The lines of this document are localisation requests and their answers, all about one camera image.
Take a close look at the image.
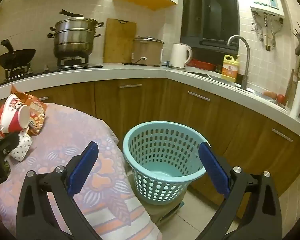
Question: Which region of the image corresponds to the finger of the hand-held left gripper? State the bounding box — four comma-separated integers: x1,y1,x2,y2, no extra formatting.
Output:
0,131,19,157

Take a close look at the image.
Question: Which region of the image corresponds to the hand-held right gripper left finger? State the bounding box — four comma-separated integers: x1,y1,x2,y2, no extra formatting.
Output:
16,141,100,240

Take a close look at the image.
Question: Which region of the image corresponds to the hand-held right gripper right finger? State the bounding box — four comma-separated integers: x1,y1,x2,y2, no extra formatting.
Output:
198,141,283,240

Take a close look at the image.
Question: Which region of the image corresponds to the orange snack bag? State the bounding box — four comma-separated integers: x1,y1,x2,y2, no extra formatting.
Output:
10,84,48,137

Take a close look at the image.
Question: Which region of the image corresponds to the light blue plastic basket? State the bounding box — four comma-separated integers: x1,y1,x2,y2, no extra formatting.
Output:
122,121,212,205

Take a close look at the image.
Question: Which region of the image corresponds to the white polka dot paper cup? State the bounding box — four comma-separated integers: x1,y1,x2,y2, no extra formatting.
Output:
8,129,33,162

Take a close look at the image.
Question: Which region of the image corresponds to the red and white paper cup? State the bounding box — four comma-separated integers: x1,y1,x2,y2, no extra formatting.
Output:
0,94,31,134

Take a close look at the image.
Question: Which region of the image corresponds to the patterned pink tablecloth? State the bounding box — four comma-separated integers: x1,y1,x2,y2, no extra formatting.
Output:
0,102,163,240

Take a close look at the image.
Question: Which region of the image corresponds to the stool under basket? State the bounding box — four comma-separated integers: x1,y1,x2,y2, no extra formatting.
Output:
144,189,186,228

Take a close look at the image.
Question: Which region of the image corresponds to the black wok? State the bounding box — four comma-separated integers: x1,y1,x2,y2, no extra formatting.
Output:
0,39,37,70

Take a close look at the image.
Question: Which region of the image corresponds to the steel sink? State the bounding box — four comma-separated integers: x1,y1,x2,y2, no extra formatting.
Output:
184,70,288,111

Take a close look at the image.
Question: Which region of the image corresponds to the yellow detergent bottle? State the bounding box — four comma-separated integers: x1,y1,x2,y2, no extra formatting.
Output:
221,54,240,83

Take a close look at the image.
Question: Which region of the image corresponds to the red tray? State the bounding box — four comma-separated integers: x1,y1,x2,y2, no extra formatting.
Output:
187,58,217,71

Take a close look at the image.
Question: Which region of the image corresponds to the white paper towel roll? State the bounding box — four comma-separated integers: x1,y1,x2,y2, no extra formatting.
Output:
289,80,300,119

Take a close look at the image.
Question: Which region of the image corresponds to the steel kitchen faucet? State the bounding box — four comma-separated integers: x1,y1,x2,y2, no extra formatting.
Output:
227,35,251,91

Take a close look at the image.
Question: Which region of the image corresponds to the white electric kettle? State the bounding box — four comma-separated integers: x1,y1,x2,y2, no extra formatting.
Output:
170,43,193,70

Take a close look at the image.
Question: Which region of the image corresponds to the stainless steel steamer pot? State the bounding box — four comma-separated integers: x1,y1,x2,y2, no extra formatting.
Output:
47,17,104,59

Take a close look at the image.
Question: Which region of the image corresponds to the wooden cutting board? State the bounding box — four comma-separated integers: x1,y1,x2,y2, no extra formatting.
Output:
103,18,137,64

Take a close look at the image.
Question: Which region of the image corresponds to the beige rice cooker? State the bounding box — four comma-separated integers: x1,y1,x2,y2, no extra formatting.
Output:
132,36,165,67

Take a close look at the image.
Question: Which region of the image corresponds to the dark window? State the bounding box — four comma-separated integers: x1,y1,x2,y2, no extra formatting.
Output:
180,0,241,51

